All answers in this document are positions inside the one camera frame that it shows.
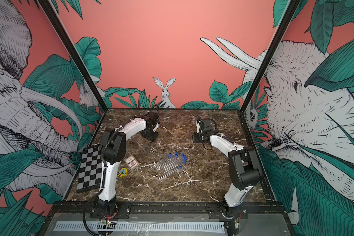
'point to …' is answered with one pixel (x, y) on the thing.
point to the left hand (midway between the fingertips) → (152, 135)
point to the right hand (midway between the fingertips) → (193, 134)
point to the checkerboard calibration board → (90, 170)
